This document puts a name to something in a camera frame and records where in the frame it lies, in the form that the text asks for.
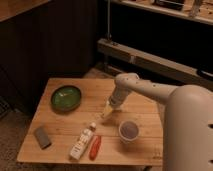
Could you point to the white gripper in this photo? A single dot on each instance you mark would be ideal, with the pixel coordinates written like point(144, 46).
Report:
point(116, 99)

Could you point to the grey metal beam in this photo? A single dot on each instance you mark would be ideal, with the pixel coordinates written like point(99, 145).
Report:
point(153, 63)

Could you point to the green ceramic bowl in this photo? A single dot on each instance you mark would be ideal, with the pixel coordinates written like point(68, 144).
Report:
point(66, 98)

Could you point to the white tube bottle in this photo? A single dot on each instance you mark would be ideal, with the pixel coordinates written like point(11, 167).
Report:
point(82, 142)

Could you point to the metal vertical pole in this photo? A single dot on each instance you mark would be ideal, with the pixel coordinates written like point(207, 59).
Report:
point(109, 20)

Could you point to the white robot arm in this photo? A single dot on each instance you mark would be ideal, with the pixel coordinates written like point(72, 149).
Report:
point(188, 120)

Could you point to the grey sponge block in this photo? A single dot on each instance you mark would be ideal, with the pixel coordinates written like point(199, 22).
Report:
point(42, 137)

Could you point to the wooden table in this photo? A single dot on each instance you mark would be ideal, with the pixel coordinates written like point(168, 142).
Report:
point(64, 129)

